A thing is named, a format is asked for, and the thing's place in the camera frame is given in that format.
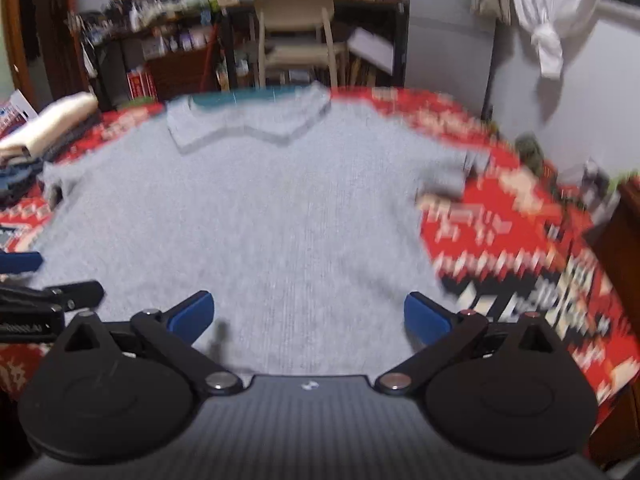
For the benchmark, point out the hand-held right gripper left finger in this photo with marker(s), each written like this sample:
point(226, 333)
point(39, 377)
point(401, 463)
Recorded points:
point(192, 312)

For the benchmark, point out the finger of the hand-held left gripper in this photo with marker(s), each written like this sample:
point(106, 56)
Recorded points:
point(20, 264)
point(80, 295)

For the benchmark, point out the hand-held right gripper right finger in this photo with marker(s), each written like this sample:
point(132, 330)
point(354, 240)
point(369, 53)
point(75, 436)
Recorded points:
point(425, 315)

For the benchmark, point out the grey knit shirt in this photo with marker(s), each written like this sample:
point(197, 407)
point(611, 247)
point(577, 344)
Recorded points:
point(275, 235)

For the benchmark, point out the folded blue jeans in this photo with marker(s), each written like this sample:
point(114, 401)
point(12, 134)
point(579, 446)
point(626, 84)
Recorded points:
point(20, 180)

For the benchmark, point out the red patterned blanket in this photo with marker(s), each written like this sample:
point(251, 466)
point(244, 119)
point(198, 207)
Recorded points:
point(500, 220)

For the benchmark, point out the dark striped folded garment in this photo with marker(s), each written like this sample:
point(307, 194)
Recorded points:
point(75, 135)

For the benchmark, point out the cream folded sweater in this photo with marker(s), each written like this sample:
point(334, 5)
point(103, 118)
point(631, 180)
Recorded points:
point(50, 122)

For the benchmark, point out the large red white box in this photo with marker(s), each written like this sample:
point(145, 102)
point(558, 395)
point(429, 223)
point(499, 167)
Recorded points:
point(17, 110)

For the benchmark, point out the green cutting mat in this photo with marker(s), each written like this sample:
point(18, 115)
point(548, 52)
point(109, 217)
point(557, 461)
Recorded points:
point(225, 100)

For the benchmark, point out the small red box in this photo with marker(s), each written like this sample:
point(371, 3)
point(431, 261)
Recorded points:
point(141, 84)

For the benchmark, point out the wooden drawer cabinet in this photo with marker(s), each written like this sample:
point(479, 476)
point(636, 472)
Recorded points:
point(185, 75)

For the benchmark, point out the brown wooden door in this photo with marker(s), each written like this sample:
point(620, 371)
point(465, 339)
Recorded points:
point(50, 25)

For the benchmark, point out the white flat box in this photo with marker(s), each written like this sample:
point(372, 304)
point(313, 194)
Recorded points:
point(372, 50)

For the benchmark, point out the grey refrigerator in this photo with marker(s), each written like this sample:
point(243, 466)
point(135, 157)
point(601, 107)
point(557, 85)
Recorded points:
point(445, 35)

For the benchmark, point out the beige plastic chair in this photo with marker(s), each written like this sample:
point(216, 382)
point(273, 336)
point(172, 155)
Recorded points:
point(295, 10)

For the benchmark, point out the white knotted curtain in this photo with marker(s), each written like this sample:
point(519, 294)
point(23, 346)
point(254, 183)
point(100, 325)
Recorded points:
point(555, 0)

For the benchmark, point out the black frame desk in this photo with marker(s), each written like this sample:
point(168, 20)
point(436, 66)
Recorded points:
point(370, 7)

